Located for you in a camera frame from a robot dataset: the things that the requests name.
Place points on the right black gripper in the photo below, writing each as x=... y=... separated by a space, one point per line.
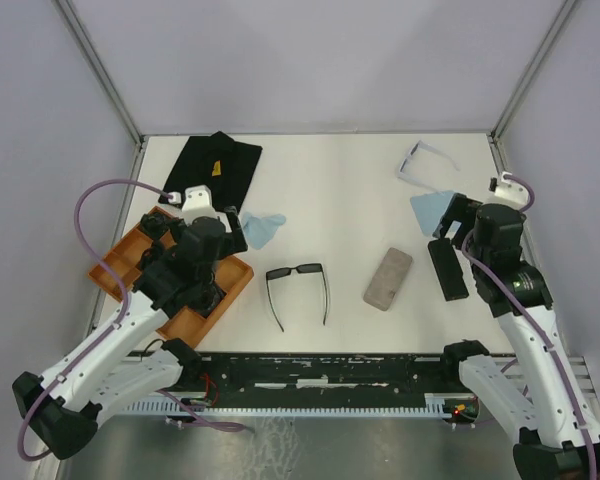
x=462 y=209

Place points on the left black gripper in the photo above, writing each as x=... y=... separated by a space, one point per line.
x=234 y=241

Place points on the blue cleaning cloth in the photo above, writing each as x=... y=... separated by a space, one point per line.
x=429 y=208

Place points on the grey glasses case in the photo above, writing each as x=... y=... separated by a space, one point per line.
x=388 y=279

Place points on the black sunglasses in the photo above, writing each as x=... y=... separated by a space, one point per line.
x=305 y=286

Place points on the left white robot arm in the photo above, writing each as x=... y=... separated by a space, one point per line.
x=67 y=404

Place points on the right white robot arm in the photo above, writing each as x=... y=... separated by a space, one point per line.
x=555 y=434

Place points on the lavender sunglasses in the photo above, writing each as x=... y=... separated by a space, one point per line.
x=425 y=165

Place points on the black round item in tray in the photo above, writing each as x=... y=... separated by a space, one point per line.
x=206 y=301

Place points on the black item in tray rear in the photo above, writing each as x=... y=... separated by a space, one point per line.
x=154 y=224

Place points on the orange divided tray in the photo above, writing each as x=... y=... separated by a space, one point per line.
x=232 y=275

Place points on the black rectangular case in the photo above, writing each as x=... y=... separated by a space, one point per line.
x=448 y=269

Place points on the crumpled blue cloth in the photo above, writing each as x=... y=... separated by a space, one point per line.
x=259 y=231

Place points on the black folded cloth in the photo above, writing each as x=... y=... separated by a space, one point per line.
x=219 y=162

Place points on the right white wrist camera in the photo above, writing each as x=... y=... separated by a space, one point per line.
x=505 y=190

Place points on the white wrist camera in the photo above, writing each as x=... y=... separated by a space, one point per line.
x=197 y=202
x=505 y=190

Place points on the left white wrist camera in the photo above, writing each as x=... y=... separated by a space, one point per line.
x=197 y=202

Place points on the right aluminium frame post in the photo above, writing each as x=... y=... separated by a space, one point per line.
x=533 y=68

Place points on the aluminium frame post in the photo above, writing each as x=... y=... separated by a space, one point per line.
x=77 y=29
x=533 y=68

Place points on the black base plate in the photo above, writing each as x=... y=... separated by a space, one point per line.
x=223 y=374

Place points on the white slotted cable duct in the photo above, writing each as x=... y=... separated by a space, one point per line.
x=318 y=403

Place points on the left aluminium frame post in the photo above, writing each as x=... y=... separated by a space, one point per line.
x=77 y=29

